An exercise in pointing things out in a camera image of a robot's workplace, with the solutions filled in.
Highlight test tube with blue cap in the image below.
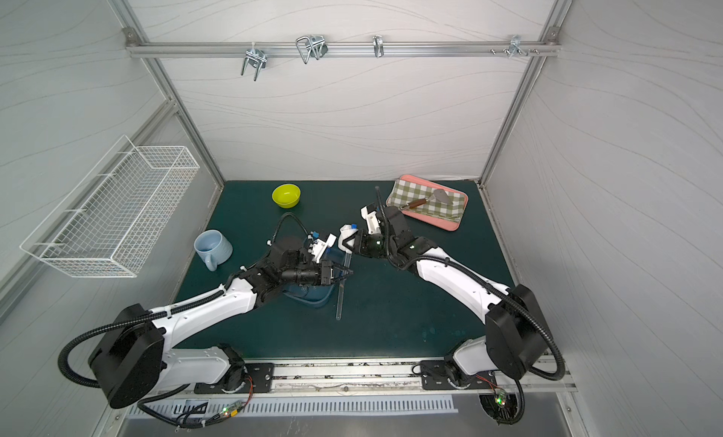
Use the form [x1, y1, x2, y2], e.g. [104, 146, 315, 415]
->
[343, 223, 360, 274]

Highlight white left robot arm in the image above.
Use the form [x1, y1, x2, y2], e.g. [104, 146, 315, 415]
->
[56, 232, 351, 409]

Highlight uncapped clear test tube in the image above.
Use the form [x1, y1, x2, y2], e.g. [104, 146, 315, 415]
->
[335, 281, 346, 321]

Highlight blue translucent plastic container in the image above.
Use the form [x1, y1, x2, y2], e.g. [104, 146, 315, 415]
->
[284, 249, 346, 308]

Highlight green checkered cloth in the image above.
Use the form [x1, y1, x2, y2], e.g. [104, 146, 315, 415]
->
[388, 178, 468, 222]

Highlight pink tray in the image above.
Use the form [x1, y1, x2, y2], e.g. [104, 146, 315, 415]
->
[385, 174, 470, 232]

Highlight yellow-green plastic bowl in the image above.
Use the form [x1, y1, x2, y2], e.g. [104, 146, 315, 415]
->
[272, 184, 301, 209]

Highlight light blue ribbed mug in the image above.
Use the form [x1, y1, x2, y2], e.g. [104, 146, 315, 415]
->
[193, 229, 233, 271]

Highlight metal clamp hook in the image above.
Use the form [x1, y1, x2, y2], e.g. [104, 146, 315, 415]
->
[295, 34, 329, 64]

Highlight metal U-bolt hook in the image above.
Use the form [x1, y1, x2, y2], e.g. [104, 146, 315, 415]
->
[240, 46, 267, 81]

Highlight black cooling fan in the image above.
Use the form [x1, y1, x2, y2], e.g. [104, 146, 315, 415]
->
[479, 392, 526, 426]

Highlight spatula with wooden handle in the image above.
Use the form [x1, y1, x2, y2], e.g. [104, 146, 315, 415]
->
[402, 189, 450, 209]

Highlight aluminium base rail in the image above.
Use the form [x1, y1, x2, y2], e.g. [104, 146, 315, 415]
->
[191, 354, 578, 396]

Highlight white slotted cable duct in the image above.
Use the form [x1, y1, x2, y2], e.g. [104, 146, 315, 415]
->
[149, 395, 459, 419]

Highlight small metal ring hook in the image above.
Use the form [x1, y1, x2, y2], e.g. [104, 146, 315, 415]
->
[372, 35, 384, 59]

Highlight white wire basket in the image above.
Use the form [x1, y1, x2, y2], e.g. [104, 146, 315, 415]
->
[20, 136, 200, 279]

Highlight metal bracket hook right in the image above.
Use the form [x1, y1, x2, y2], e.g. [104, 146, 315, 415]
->
[490, 35, 538, 58]

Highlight aluminium top rail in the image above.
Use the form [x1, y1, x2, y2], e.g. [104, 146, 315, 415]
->
[126, 39, 562, 59]

